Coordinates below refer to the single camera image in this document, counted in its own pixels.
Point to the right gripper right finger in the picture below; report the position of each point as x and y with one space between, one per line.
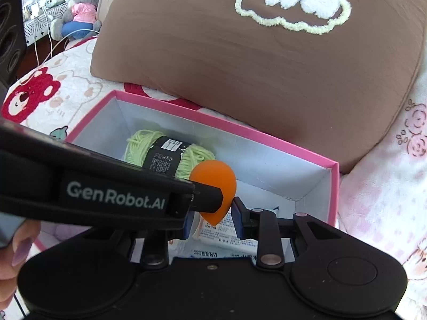
262 226

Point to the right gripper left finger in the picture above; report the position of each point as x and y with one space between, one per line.
155 252

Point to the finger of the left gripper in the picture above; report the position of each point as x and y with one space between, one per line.
206 198

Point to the orange makeup sponge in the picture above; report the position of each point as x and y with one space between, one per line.
218 174

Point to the blue wet wipes pack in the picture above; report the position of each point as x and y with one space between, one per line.
196 249

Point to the green yarn ball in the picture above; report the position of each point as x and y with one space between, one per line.
154 151

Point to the small white packet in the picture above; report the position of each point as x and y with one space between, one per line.
223 234

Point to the purple plush toy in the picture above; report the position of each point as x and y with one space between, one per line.
63 232

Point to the person's left hand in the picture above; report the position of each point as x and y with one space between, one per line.
14 256

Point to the bear print bed blanket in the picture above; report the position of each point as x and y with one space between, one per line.
62 99

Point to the pink checked pillow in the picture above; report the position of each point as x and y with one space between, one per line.
383 199

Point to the patterned bedside table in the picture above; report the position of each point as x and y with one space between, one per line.
37 18

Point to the grey plush toy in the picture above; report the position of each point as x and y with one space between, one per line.
79 21

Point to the brown embroidered pillow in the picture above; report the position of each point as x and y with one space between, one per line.
326 75

